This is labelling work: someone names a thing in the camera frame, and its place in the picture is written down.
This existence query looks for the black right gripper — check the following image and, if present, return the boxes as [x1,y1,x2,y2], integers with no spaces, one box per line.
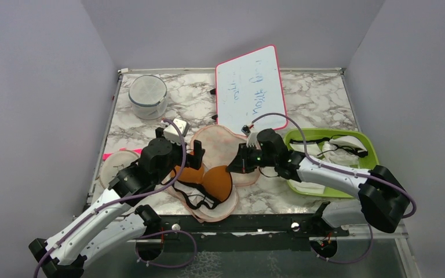
[226,142,277,174]

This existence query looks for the floral mesh laundry bag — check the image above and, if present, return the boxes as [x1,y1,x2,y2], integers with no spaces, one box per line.
[167,125,260,223]

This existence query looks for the orange bra with black straps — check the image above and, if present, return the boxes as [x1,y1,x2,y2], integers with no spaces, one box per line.
[171,165,233,210]

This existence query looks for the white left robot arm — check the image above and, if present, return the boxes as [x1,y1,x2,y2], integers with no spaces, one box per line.
[28,123,205,277]

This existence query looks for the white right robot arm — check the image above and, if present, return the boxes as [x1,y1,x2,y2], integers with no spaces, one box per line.
[226,129,417,236]

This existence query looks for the beige cylindrical mesh laundry bag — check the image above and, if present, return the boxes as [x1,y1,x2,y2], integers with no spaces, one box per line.
[99,156,138,189]

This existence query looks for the white cylindrical mesh bag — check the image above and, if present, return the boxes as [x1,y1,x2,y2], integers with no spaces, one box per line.
[128,75,167,120]

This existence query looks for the white bra in tray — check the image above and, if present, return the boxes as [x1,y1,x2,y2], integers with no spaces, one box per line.
[288,134,369,196]

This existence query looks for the pink framed whiteboard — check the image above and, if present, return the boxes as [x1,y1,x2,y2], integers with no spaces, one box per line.
[215,45,287,135]

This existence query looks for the pink sticky note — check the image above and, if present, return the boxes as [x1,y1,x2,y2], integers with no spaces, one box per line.
[102,148,142,161]

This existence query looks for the green plastic tray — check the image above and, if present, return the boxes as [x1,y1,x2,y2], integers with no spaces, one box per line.
[287,129,379,199]

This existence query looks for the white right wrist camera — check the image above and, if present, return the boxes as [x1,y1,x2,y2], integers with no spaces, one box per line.
[242,125,258,147]

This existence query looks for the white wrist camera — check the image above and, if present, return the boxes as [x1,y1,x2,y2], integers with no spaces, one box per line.
[242,125,258,147]
[163,118,189,145]

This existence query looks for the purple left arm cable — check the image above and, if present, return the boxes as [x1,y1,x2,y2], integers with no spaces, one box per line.
[33,118,189,278]

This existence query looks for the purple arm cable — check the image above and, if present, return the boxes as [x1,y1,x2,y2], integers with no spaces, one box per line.
[250,112,418,220]
[33,118,189,278]

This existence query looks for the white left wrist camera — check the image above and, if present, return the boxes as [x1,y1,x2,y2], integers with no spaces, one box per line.
[163,118,189,145]

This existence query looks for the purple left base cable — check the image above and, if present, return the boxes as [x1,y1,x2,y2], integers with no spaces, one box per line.
[134,230,198,269]

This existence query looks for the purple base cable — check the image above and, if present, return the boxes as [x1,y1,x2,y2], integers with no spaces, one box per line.
[134,230,198,269]
[309,224,375,266]

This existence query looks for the black mounting rail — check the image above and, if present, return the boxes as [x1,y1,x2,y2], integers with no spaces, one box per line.
[134,213,349,254]

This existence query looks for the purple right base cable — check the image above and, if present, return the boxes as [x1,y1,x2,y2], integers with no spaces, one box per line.
[309,224,375,266]

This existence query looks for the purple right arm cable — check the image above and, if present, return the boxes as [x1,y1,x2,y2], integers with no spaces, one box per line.
[250,112,418,220]

